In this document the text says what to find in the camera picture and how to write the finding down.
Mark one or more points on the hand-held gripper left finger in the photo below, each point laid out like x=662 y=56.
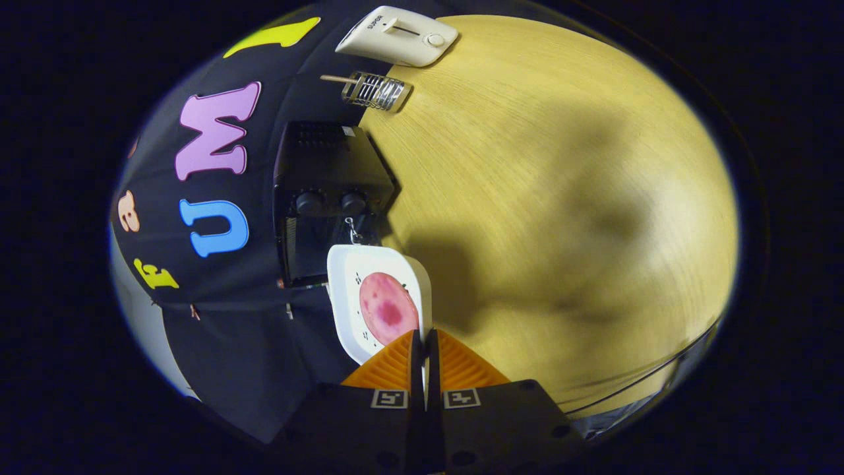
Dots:
x=369 y=435

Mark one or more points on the ribbed glass stick holder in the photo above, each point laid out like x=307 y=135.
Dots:
x=376 y=92

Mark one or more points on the white bread toaster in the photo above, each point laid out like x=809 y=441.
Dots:
x=395 y=39

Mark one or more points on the white plastic tie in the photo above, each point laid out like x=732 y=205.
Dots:
x=355 y=232

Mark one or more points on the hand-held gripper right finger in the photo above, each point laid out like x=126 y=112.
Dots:
x=494 y=435

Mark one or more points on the black toaster oven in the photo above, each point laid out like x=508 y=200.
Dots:
x=323 y=165

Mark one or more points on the pink ham slice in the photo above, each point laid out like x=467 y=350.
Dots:
x=386 y=307

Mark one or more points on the white square plate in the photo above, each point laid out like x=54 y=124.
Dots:
x=346 y=297

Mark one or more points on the small red clip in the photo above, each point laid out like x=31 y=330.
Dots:
x=194 y=312

